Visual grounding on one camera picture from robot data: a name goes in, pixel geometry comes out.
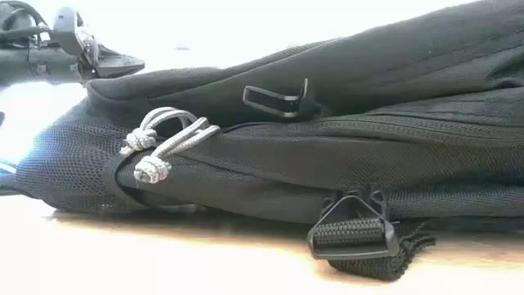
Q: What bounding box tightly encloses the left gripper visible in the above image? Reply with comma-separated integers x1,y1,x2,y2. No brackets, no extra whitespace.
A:
52,6,146,79

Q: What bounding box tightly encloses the black backpack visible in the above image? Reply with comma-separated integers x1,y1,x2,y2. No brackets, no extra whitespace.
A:
14,0,524,282

